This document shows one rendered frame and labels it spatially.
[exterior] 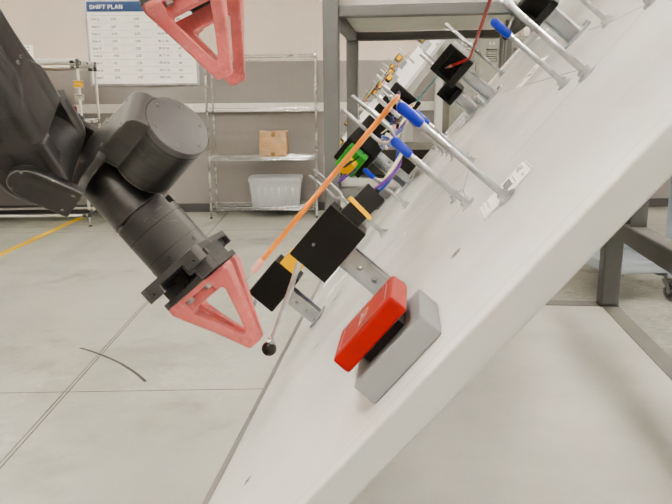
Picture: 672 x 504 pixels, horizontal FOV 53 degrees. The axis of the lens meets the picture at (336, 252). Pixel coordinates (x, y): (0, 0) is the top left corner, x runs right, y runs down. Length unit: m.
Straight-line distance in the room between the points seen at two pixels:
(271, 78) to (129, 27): 1.69
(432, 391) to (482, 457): 0.55
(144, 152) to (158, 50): 7.77
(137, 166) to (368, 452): 0.32
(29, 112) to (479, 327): 0.37
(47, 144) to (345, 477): 0.35
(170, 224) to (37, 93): 0.15
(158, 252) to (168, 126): 0.11
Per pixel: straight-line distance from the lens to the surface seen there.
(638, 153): 0.33
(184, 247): 0.60
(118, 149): 0.58
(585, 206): 0.33
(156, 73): 8.32
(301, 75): 8.13
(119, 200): 0.61
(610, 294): 1.57
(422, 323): 0.37
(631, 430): 1.01
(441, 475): 0.85
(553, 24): 0.85
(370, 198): 0.59
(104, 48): 8.49
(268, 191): 7.68
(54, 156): 0.58
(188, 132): 0.57
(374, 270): 0.60
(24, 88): 0.56
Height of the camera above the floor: 1.22
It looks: 12 degrees down
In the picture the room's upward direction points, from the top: 1 degrees counter-clockwise
